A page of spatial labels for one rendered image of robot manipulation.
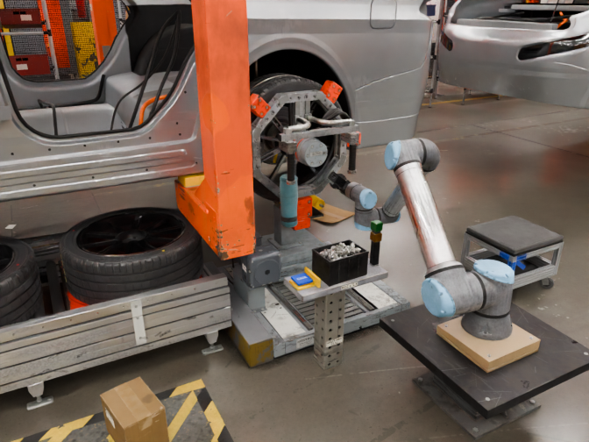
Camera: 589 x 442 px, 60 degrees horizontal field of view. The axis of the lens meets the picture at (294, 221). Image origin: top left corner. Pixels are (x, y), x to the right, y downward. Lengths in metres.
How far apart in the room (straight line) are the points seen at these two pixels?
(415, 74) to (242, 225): 1.49
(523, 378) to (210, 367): 1.31
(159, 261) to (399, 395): 1.19
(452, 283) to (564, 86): 2.85
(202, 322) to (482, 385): 1.21
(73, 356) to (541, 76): 3.79
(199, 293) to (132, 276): 0.30
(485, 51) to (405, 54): 1.80
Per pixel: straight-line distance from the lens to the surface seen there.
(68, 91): 4.16
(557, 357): 2.24
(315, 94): 2.60
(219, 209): 2.10
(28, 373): 2.37
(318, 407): 2.25
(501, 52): 4.69
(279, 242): 2.96
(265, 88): 2.58
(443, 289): 1.94
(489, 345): 2.11
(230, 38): 1.98
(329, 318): 2.26
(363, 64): 2.91
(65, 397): 2.48
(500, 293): 2.06
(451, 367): 2.04
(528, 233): 3.13
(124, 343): 2.36
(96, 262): 2.37
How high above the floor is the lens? 1.55
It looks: 24 degrees down
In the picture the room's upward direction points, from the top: straight up
